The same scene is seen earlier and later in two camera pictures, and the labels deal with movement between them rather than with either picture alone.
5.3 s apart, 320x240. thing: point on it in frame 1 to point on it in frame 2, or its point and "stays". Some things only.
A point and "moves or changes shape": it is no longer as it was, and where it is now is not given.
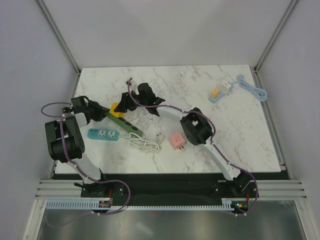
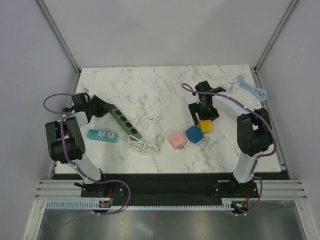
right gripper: [125, 103] to [194, 108]
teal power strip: [103, 134] stays
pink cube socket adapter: [177, 141] stays
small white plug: [225, 86] stays
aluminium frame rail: [267, 188] stays
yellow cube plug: [112, 111] moves or changes shape
